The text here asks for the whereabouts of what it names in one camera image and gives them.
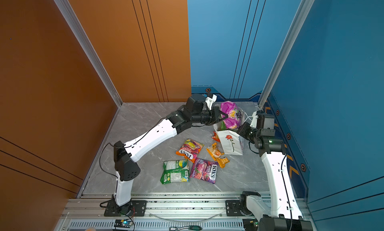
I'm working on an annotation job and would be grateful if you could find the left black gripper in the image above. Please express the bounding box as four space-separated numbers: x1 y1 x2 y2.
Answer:
190 106 229 126

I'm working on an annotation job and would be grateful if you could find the purple grape candy bag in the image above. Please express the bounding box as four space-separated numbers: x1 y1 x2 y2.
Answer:
220 101 243 130

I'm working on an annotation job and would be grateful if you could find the white paper bag with flower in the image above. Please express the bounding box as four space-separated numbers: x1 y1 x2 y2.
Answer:
214 123 247 156

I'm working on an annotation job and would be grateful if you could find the orange Fox's candy bag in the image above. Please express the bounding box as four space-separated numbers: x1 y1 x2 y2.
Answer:
176 139 204 163

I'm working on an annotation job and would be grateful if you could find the green white snack bag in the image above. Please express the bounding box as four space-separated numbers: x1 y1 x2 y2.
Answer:
160 159 190 185

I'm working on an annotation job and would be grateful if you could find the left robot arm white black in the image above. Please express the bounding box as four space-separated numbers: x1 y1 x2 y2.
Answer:
113 93 229 211

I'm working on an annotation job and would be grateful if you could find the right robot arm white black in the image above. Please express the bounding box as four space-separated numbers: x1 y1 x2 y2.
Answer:
237 122 313 231

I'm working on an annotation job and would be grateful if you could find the purple Fox's candy bag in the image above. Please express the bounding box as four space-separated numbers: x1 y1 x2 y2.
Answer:
190 158 220 184

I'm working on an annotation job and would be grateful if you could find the red yellow small snack packet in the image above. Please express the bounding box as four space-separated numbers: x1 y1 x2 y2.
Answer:
212 131 220 142

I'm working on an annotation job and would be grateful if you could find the orange yellow snack pouch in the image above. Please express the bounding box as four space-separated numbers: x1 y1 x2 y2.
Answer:
206 143 230 168

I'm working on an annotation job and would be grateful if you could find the green circuit board left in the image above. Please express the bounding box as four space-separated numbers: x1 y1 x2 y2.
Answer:
113 219 135 231

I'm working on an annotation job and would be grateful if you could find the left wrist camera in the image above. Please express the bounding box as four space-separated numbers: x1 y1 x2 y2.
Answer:
205 92 217 110

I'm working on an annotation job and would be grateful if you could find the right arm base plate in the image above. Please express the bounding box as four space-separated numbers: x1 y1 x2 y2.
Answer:
225 200 248 217

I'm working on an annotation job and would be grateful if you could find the green handled screwdriver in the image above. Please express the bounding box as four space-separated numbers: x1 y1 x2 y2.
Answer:
169 225 203 231

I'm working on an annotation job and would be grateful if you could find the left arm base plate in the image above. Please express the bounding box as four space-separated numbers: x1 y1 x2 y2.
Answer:
100 199 147 218

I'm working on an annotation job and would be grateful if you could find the left aluminium corner post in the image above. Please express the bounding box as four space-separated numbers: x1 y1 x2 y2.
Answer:
53 0 123 108

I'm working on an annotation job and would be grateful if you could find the aluminium corner post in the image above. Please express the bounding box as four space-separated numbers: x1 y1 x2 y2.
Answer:
258 0 315 109
53 0 123 108

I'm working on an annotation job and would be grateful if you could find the right aluminium corner post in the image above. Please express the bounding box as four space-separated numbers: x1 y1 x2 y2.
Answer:
258 0 315 109

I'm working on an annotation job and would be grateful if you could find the aluminium front rail frame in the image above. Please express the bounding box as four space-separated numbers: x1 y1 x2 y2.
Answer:
55 192 258 231

